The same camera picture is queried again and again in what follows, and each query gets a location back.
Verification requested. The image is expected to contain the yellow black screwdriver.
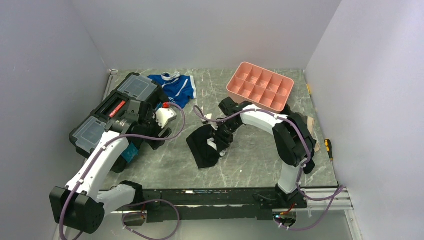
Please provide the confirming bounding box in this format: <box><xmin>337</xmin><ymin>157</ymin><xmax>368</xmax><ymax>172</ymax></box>
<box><xmin>324</xmin><ymin>138</ymin><xmax>334</xmax><ymax>161</ymax></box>

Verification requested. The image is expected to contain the black cloth at right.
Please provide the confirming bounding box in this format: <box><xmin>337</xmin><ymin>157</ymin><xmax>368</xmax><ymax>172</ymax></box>
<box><xmin>281</xmin><ymin>104</ymin><xmax>317</xmax><ymax>175</ymax></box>

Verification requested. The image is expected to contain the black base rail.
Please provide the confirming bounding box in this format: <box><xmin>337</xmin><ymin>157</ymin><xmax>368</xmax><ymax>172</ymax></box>
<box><xmin>120</xmin><ymin>187</ymin><xmax>296</xmax><ymax>223</ymax></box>

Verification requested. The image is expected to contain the black plastic toolbox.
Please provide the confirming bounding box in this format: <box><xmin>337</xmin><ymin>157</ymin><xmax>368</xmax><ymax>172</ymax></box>
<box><xmin>69</xmin><ymin>72</ymin><xmax>168</xmax><ymax>159</ymax></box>

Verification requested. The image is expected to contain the black white underwear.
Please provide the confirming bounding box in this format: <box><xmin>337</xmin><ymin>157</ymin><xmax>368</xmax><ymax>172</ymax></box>
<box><xmin>186</xmin><ymin>124</ymin><xmax>229</xmax><ymax>169</ymax></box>

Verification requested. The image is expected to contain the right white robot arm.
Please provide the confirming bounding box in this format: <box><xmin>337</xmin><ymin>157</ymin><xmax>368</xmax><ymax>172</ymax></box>
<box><xmin>206</xmin><ymin>97</ymin><xmax>317</xmax><ymax>208</ymax></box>

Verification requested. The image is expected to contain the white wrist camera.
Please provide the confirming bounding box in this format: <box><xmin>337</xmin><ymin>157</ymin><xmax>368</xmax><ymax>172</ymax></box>
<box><xmin>202</xmin><ymin>113</ymin><xmax>215</xmax><ymax>125</ymax></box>
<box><xmin>155</xmin><ymin>102</ymin><xmax>177</xmax><ymax>129</ymax></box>

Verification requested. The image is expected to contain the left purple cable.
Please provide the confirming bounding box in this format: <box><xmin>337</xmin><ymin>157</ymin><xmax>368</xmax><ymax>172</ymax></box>
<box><xmin>59</xmin><ymin>102</ymin><xmax>186</xmax><ymax>240</ymax></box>

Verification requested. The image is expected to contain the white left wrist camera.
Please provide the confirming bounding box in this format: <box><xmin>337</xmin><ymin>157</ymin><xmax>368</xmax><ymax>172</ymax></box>
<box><xmin>155</xmin><ymin>102</ymin><xmax>177</xmax><ymax>129</ymax></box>

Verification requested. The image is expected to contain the blue white underwear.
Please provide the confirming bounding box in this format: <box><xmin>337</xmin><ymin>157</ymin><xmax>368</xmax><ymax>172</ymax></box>
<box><xmin>147</xmin><ymin>71</ymin><xmax>198</xmax><ymax>108</ymax></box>

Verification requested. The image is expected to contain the brown cardboard piece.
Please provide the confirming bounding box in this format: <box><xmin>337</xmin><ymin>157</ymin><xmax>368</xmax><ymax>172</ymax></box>
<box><xmin>307</xmin><ymin>116</ymin><xmax>321</xmax><ymax>152</ymax></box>

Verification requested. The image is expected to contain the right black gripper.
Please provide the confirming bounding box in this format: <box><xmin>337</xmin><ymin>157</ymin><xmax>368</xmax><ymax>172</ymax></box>
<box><xmin>210</xmin><ymin>119</ymin><xmax>242</xmax><ymax>153</ymax></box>

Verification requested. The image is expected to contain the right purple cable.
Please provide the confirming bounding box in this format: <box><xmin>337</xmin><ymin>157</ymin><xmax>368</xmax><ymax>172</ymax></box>
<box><xmin>192</xmin><ymin>105</ymin><xmax>345</xmax><ymax>232</ymax></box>

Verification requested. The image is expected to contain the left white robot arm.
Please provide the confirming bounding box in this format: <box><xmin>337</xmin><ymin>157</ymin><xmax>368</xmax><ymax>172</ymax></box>
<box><xmin>49</xmin><ymin>100</ymin><xmax>176</xmax><ymax>240</ymax></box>

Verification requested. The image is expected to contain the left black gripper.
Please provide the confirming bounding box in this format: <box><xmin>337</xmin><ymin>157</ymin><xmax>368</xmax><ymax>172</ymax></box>
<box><xmin>139</xmin><ymin>109</ymin><xmax>172</xmax><ymax>150</ymax></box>

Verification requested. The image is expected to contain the aluminium frame rail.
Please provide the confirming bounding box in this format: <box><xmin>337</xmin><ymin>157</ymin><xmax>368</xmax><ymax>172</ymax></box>
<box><xmin>302</xmin><ymin>187</ymin><xmax>354</xmax><ymax>211</ymax></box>

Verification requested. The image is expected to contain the purple cable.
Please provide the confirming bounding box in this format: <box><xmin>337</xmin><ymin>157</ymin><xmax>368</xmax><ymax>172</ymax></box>
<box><xmin>192</xmin><ymin>105</ymin><xmax>345</xmax><ymax>232</ymax></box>
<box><xmin>59</xmin><ymin>102</ymin><xmax>186</xmax><ymax>240</ymax></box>

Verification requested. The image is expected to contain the pink divided organizer tray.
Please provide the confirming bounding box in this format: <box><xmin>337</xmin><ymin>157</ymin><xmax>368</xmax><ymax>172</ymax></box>
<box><xmin>226</xmin><ymin>62</ymin><xmax>295</xmax><ymax>113</ymax></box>

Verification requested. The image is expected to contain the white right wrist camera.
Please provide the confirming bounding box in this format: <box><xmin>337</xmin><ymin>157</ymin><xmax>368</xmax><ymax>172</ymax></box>
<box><xmin>202</xmin><ymin>113</ymin><xmax>215</xmax><ymax>125</ymax></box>

